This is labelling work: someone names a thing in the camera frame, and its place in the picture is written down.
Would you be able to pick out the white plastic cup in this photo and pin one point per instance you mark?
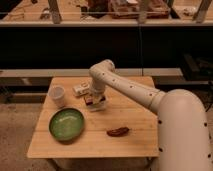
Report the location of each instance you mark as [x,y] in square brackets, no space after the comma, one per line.
[57,95]

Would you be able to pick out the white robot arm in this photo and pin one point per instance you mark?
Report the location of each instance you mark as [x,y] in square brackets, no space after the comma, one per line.
[183,134]

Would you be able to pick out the wooden table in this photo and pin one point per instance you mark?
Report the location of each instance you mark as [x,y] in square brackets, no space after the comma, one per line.
[140,141]

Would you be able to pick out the red brown sausage toy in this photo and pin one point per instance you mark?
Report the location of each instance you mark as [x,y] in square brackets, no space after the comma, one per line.
[118,132]

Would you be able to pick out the white sponge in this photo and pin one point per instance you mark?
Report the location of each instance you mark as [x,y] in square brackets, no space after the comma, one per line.
[97,107]

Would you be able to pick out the white tube with label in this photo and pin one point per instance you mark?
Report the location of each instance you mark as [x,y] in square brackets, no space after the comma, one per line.
[81,89]

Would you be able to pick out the wooden crate on shelf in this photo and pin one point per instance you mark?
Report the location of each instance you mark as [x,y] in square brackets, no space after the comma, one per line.
[131,9]

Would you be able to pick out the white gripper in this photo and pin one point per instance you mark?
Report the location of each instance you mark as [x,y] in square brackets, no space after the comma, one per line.
[97,90]

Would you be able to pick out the long wooden shelf bench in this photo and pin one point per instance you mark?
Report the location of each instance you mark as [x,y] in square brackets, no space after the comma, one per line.
[95,13]

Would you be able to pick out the green round bowl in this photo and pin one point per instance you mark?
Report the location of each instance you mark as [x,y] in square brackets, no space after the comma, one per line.
[66,124]

